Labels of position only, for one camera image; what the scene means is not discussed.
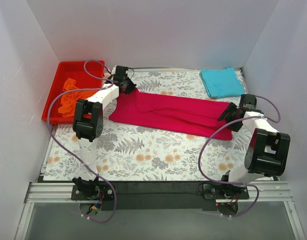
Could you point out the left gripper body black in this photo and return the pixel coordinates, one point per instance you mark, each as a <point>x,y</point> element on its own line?
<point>127,85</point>

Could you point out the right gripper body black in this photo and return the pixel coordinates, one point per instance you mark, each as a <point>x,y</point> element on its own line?
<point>232,112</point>

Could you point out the magenta t shirt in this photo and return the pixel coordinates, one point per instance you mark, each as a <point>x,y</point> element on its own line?
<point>167,112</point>

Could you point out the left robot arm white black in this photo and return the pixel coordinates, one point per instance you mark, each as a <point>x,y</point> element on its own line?
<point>88,125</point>

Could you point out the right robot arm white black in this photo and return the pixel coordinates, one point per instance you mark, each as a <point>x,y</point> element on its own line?
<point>267,153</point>

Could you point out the folded cyan t shirt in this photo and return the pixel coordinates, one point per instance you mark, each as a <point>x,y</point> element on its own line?
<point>221,83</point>

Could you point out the red plastic bin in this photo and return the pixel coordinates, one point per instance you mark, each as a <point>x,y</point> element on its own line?
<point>67,69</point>

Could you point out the orange t shirt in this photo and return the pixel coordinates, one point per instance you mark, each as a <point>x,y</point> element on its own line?
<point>68,100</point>

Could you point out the floral patterned table mat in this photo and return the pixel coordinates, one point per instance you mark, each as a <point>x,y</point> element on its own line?
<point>136,153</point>

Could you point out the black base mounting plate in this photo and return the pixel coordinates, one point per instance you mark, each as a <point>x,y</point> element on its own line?
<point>155,195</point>

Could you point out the aluminium frame rail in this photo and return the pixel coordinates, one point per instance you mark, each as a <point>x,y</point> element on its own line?
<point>60,192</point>

